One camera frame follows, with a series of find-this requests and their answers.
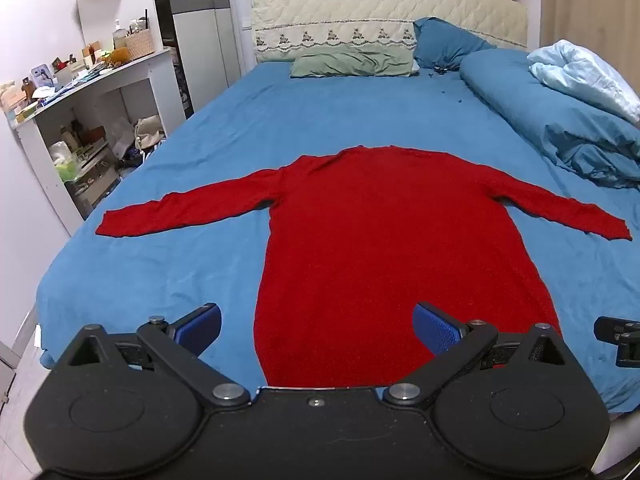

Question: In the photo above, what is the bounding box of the beige curtain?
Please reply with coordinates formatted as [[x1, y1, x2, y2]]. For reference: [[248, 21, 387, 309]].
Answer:
[[540, 0, 640, 56]]

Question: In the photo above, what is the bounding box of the red sweater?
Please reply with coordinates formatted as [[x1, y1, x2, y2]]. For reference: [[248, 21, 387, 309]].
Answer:
[[95, 145, 633, 390]]

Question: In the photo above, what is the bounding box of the grey and white wardrobe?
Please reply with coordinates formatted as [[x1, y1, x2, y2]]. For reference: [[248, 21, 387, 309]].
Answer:
[[150, 0, 243, 118]]

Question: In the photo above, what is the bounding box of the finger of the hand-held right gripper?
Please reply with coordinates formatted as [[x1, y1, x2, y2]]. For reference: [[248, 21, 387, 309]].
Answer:
[[594, 316, 640, 368]]

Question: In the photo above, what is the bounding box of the light blue blanket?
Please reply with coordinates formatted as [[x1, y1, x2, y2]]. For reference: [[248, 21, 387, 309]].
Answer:
[[527, 39, 640, 126]]

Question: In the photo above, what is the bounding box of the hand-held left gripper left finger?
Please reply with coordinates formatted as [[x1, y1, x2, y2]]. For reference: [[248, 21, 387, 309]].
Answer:
[[65, 302, 251, 408]]

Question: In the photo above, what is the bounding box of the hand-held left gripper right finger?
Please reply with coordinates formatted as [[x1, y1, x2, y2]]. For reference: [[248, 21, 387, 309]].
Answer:
[[382, 301, 568, 408]]

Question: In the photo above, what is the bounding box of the cream quilted headboard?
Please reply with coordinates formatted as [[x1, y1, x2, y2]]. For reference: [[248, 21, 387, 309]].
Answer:
[[250, 0, 531, 63]]

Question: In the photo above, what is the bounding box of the blue duvet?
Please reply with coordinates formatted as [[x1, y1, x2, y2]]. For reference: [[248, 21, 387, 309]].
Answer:
[[459, 49, 640, 190]]

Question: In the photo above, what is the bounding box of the bed with blue sheet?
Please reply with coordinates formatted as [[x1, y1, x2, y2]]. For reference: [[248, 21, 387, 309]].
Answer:
[[35, 62, 640, 413]]

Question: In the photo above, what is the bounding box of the cream bag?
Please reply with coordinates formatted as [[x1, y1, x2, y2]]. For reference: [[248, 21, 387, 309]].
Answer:
[[134, 115, 166, 151]]

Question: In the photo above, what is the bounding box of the white desk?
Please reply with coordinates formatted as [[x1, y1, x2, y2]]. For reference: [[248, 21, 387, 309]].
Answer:
[[0, 47, 188, 236]]

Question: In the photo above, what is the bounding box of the blue pillow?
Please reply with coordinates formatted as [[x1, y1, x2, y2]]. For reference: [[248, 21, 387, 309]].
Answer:
[[412, 16, 496, 72]]

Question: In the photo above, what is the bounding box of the green pillow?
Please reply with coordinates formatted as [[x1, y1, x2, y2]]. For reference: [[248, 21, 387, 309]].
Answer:
[[290, 42, 421, 79]]

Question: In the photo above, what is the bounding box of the wicker basket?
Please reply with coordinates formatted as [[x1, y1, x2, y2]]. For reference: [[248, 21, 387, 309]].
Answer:
[[125, 28, 156, 58]]

